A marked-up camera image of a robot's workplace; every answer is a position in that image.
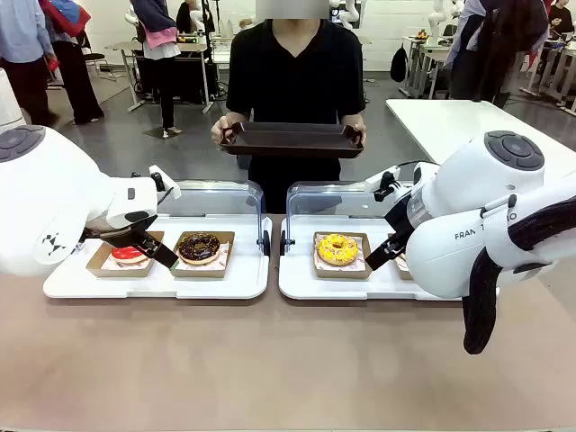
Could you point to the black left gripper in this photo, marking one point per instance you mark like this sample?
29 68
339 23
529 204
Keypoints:
114 237

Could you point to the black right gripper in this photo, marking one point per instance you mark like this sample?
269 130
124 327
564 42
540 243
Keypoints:
398 220

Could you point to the chocolate glazed donut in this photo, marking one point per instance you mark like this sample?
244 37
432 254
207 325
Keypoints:
225 238
198 247

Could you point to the dark brown serving tray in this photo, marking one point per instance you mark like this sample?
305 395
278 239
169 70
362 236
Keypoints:
292 141

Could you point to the person's left forearm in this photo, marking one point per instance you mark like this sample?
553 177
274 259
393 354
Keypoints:
353 117

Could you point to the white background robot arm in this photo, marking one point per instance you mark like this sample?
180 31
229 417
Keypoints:
434 22

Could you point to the person's right forearm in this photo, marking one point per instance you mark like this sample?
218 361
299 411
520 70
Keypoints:
238 116

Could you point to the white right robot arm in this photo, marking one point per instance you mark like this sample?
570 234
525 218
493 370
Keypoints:
454 243

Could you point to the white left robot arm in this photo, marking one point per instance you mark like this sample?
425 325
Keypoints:
49 189

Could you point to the yellow sprinkled donut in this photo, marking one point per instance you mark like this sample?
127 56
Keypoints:
366 245
337 248

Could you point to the red glazed donut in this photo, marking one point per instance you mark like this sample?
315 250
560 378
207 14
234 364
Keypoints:
126 255
96 265

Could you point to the person in black shirt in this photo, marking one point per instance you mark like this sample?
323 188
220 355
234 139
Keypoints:
294 76

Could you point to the person in red blue jacket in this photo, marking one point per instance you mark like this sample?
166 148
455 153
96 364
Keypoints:
76 67

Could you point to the person in pink top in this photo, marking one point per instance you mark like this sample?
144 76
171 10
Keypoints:
159 45

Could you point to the person in dark long coat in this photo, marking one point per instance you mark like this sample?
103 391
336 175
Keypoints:
495 49

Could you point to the person in light blue shirt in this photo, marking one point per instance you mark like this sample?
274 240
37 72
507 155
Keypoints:
22 45

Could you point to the person's left hand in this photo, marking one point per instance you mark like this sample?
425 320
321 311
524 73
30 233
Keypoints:
358 125

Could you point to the person's right hand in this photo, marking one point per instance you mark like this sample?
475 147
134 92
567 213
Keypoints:
220 130

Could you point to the white printed paper liner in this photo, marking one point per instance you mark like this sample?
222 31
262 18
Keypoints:
216 265
355 265
108 264

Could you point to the white display tray base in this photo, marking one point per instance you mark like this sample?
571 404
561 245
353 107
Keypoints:
202 288
297 288

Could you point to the clear plastic display cover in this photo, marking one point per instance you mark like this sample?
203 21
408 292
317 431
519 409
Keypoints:
333 198
216 198

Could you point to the white rectangular table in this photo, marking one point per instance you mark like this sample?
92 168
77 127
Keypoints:
450 121

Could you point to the black hanging backpack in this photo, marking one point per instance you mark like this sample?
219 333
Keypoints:
398 65

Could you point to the grey background work table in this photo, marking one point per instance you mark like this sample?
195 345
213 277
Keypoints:
130 49

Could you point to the white air purifier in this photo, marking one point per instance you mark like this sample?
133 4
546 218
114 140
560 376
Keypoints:
9 99

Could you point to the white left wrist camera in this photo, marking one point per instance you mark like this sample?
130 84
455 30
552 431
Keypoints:
164 182

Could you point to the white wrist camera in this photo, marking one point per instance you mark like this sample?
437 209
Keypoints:
382 177
164 182

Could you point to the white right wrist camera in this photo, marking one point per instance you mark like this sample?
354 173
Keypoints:
382 177

